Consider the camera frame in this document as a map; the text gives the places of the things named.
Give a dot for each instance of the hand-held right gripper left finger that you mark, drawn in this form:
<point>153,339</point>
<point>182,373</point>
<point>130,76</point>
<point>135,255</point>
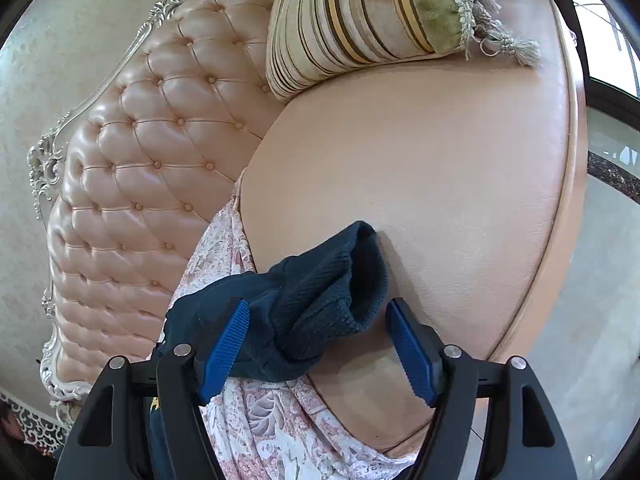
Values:
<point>225,350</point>

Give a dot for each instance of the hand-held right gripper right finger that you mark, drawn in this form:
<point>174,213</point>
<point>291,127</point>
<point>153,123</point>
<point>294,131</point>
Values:
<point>412,355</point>

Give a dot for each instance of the navy sweatshirt with yellow patches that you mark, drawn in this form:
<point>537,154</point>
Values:
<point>310,300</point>

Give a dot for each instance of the pink floral blanket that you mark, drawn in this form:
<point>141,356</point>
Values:
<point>280,425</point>

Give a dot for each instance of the pink tufted leather sofa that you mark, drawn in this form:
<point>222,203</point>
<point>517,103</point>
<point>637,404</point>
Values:
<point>400,160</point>

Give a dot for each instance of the white lattice screen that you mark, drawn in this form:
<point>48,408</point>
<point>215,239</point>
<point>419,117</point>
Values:
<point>35,422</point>

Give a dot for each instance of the striped fringed pillow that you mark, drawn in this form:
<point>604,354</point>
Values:
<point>350,20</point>

